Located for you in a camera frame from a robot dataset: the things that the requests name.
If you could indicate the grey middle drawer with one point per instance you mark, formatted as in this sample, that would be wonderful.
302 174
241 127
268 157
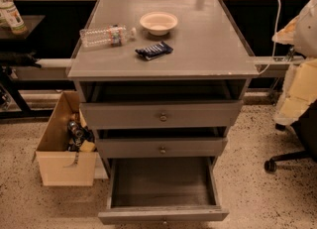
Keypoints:
167 142

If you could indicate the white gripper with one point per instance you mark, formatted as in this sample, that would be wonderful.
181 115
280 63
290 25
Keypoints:
307 33

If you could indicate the grey top drawer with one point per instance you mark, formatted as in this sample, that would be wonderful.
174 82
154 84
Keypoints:
168 114

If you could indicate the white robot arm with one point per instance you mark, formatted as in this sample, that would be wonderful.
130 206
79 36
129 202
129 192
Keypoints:
305 38

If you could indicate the metal clamp rod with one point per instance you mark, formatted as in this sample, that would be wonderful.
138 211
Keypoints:
290 54

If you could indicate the green label bottle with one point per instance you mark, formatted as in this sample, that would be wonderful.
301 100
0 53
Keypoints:
13 17

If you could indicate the dark items in box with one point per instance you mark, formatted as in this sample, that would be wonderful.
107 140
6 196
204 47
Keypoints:
78 135

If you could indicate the grey drawer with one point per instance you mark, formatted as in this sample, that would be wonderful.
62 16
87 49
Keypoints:
167 142
168 114
162 190

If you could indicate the grey drawer cabinet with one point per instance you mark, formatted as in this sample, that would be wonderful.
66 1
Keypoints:
209 61

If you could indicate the yellow sponge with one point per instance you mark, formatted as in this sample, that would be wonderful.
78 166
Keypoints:
87 147

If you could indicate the black side table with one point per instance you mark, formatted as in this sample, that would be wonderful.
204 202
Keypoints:
14 106

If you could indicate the grey bottom drawer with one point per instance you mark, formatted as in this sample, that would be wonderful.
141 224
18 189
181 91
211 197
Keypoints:
162 190

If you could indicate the white paper bowl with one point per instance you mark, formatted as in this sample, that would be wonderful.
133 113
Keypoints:
158 23

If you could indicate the cardboard box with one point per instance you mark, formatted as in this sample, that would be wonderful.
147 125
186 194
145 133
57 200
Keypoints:
58 165

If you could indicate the dark blue snack packet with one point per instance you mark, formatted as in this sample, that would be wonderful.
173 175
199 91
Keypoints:
155 51

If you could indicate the clear plastic water bottle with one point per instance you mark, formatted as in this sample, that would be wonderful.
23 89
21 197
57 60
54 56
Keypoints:
116 35

